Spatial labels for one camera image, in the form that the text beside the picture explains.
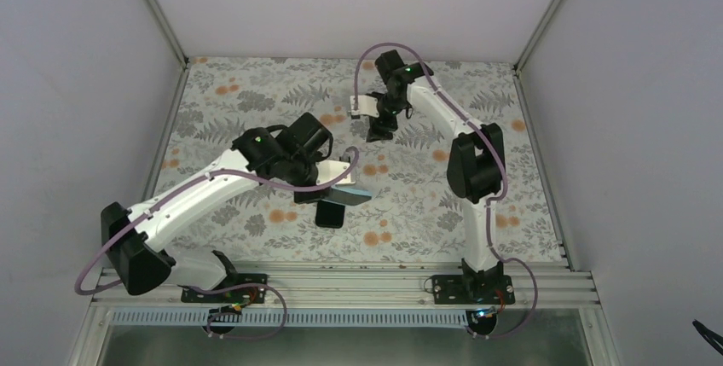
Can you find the floral patterned table mat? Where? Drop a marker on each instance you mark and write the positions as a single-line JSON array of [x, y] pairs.
[[412, 217]]

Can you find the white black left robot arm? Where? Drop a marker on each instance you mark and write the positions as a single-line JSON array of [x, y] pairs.
[[137, 239]]

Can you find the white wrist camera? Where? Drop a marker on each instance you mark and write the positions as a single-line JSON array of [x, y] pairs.
[[329, 170], [364, 105]]

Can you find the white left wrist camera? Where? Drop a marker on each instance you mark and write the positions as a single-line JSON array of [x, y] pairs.
[[329, 170]]

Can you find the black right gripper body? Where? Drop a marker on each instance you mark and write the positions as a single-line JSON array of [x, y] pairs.
[[392, 124]]

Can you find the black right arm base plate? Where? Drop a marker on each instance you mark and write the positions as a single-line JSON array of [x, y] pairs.
[[451, 290]]

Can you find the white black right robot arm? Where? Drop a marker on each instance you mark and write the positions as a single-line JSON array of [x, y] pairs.
[[475, 173]]

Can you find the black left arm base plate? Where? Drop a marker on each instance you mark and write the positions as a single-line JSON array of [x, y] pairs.
[[235, 289]]

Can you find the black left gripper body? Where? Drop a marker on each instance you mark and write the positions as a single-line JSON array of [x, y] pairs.
[[298, 171]]

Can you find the slotted grey cable duct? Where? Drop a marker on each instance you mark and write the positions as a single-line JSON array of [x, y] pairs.
[[303, 318]]

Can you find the black object at corner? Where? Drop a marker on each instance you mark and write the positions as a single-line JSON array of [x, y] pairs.
[[710, 336]]

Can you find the aluminium mounting rail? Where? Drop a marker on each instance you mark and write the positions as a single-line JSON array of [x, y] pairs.
[[304, 286]]

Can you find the light blue phone case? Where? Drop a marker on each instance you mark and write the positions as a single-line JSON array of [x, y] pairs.
[[347, 196]]

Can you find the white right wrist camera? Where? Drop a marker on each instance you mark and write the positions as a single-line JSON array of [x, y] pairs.
[[364, 105]]

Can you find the black phone on mat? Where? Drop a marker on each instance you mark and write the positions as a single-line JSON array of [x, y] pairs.
[[329, 215]]

